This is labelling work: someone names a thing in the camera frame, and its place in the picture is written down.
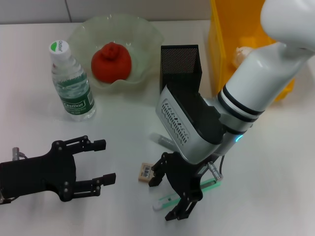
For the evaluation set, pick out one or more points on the yellow plastic bin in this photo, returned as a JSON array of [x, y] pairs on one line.
[[219, 49]]

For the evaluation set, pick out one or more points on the beige eraser with barcode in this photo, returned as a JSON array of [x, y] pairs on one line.
[[145, 172]]

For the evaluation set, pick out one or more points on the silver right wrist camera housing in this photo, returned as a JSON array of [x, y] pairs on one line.
[[177, 118]]

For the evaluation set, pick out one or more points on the white paper ball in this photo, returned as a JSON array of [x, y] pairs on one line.
[[242, 52]]

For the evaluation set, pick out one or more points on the green utility knife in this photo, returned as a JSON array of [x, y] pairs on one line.
[[211, 184]]

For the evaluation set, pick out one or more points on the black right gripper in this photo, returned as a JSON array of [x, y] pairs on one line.
[[183, 177]]

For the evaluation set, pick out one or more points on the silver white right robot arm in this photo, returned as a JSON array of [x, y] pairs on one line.
[[258, 78]]

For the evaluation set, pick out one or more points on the grey pen with clear cap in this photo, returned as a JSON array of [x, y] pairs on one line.
[[162, 140]]

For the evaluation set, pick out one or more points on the clear green-label water bottle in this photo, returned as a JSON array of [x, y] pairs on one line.
[[73, 93]]

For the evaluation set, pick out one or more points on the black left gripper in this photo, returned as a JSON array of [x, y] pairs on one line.
[[37, 177]]

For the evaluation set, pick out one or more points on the pale green glass fruit plate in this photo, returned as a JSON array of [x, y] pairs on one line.
[[145, 44]]

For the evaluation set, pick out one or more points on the black mesh pen holder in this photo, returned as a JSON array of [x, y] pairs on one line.
[[182, 61]]

